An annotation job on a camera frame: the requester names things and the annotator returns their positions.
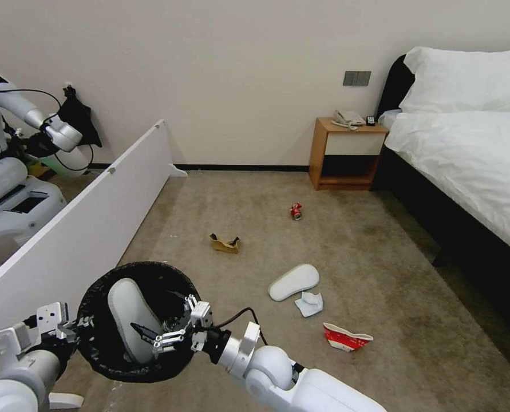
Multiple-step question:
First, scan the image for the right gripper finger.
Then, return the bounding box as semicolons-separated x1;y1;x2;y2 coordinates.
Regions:
130;322;193;356
165;290;198;328

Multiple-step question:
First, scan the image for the black trash bin with bag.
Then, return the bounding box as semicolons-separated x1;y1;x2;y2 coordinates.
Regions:
76;260;203;384

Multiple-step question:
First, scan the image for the white slipper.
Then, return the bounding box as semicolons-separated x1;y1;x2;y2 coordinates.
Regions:
267;263;321;303
108;278;164;364

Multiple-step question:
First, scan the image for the torn brown cardboard piece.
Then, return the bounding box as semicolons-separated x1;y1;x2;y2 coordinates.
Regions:
209;233;243;255

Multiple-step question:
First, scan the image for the crumpled white tissue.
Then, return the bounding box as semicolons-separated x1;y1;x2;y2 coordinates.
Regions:
294;291;326;319

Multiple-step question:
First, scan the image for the white partition board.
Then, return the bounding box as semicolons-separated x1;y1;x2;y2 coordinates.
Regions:
0;118;189;340

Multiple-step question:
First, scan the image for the torn red white carton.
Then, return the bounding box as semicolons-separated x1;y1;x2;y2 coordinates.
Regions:
322;322;373;354

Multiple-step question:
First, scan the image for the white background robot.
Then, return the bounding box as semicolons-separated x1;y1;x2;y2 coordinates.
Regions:
0;66;95;272

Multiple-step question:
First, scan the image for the wooden nightstand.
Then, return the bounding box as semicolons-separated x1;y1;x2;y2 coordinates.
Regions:
309;116;390;192

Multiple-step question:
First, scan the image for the white desk telephone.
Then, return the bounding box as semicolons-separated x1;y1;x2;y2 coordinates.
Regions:
331;109;366;130

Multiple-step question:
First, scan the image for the white duvet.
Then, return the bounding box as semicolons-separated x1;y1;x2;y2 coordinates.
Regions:
382;109;510;263

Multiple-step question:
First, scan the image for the white pillow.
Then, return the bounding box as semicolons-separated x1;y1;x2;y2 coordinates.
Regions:
398;46;510;115

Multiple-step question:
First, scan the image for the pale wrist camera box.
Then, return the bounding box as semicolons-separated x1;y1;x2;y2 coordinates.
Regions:
189;301;213;332
36;302;72;334

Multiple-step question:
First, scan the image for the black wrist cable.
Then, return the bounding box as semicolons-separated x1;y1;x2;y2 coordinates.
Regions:
206;307;269;346

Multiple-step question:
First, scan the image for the black cloth on wall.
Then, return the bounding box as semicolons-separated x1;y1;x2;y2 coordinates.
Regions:
58;85;104;149

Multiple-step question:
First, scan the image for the black bed frame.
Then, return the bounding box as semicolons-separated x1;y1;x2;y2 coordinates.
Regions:
372;53;510;270

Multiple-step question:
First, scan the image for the grey wall switch panel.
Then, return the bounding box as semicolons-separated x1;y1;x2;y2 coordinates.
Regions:
342;70;372;87

